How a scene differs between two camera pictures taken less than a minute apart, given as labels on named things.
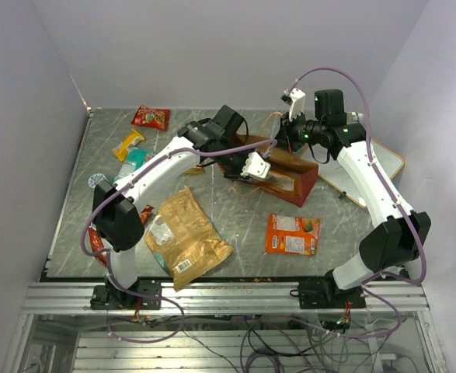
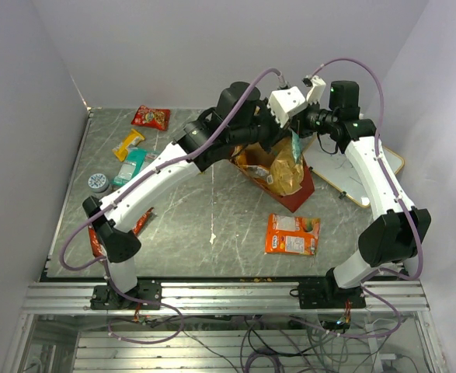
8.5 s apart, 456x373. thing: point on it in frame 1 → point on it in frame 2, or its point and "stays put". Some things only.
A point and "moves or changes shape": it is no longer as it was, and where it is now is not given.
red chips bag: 99,244 stays put
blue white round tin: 95,179 stays put
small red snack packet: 155,118 stays put
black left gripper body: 234,164 → 265,130
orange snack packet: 291,235 stays put
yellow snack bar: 131,140 stays put
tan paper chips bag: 184,238 → 287,171
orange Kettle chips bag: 282,181 moves or changes shape
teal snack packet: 134,158 stays put
